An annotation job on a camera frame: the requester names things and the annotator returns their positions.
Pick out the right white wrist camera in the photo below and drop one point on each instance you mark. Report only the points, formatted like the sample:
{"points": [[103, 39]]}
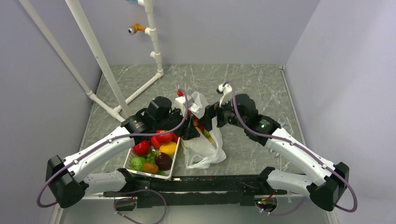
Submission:
{"points": [[225, 90]]}

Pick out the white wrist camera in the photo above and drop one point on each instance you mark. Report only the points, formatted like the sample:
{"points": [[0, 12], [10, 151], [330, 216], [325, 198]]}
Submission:
{"points": [[181, 103], [225, 90]]}

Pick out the white plastic bag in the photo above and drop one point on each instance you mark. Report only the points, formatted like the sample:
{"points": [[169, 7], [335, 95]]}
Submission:
{"points": [[206, 149]]}

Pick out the dark purple fake fruit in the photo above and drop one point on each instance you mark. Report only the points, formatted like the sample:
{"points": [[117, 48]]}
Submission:
{"points": [[163, 161]]}

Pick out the green grapes fake fruit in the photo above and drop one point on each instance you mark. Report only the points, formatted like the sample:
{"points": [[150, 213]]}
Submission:
{"points": [[151, 156]]}

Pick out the white plastic basket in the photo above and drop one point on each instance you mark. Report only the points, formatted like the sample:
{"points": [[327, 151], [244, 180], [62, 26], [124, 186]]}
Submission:
{"points": [[154, 147]]}

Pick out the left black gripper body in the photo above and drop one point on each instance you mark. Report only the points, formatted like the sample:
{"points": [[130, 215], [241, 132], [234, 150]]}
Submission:
{"points": [[171, 122]]}

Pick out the white PVC pipe frame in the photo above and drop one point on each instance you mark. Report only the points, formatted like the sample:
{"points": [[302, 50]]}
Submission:
{"points": [[88, 33]]}

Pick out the yellow mango fake fruit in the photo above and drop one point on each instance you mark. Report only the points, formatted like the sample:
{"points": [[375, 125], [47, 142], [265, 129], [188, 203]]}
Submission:
{"points": [[169, 148]]}

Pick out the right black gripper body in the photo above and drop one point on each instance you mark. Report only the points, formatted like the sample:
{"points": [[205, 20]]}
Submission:
{"points": [[225, 114]]}

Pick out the red tomato fake fruit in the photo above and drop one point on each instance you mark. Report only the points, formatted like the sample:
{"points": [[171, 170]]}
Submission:
{"points": [[141, 149]]}

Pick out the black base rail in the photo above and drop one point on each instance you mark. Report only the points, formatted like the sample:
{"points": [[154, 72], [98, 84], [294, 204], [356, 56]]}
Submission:
{"points": [[148, 192]]}

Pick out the brown kiwi fake fruit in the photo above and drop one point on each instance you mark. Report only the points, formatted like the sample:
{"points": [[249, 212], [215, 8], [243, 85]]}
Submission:
{"points": [[150, 168]]}

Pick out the red lychee bunch fake fruit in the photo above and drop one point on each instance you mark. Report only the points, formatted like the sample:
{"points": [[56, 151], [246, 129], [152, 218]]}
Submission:
{"points": [[198, 125]]}

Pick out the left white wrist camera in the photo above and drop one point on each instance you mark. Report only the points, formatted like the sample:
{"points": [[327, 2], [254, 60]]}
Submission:
{"points": [[181, 103]]}

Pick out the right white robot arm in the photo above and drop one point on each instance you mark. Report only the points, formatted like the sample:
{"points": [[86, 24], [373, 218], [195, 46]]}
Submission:
{"points": [[323, 181]]}

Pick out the orange silver valve knob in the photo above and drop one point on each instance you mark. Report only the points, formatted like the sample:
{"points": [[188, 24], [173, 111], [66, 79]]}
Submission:
{"points": [[136, 28]]}

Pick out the red apple fake fruit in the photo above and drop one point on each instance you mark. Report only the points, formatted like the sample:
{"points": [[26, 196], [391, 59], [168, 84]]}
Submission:
{"points": [[164, 138]]}

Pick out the green round fake fruit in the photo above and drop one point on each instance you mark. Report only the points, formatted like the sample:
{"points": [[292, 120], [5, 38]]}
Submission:
{"points": [[136, 163]]}

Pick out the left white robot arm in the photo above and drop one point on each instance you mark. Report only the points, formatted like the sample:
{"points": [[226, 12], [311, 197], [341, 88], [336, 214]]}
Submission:
{"points": [[70, 179]]}

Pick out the red strawberry fake fruit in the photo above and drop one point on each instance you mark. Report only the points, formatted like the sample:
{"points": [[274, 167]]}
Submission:
{"points": [[175, 138]]}

